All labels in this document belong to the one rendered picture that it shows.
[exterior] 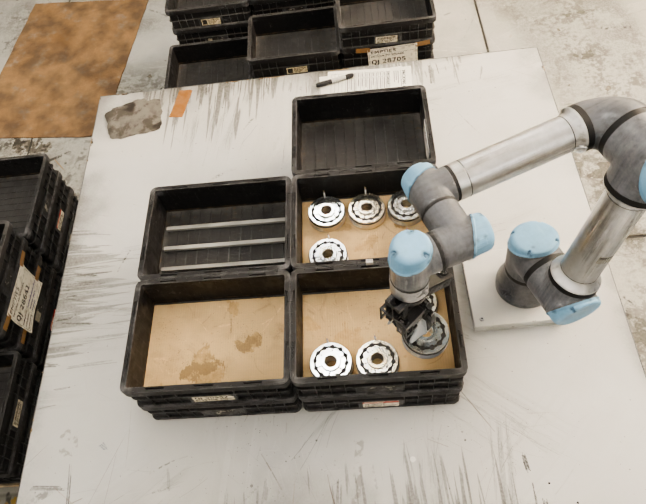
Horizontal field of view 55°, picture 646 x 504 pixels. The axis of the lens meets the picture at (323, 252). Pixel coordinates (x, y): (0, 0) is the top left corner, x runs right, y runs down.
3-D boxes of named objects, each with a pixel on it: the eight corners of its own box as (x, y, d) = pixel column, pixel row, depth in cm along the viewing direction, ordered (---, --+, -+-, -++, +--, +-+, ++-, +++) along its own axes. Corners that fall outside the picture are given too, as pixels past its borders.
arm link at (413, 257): (445, 253, 105) (399, 271, 104) (441, 283, 114) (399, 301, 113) (424, 218, 109) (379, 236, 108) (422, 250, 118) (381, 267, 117)
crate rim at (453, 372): (450, 262, 154) (451, 257, 152) (468, 377, 138) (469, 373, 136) (292, 273, 157) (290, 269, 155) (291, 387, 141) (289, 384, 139)
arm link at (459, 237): (468, 188, 114) (414, 210, 112) (500, 232, 107) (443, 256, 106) (466, 215, 120) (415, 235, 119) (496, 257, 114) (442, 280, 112)
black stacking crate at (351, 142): (423, 113, 193) (424, 86, 183) (434, 188, 178) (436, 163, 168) (298, 124, 196) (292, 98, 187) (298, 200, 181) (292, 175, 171)
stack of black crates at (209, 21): (263, 21, 328) (250, -38, 300) (262, 59, 313) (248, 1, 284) (189, 30, 331) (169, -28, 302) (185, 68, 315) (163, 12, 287)
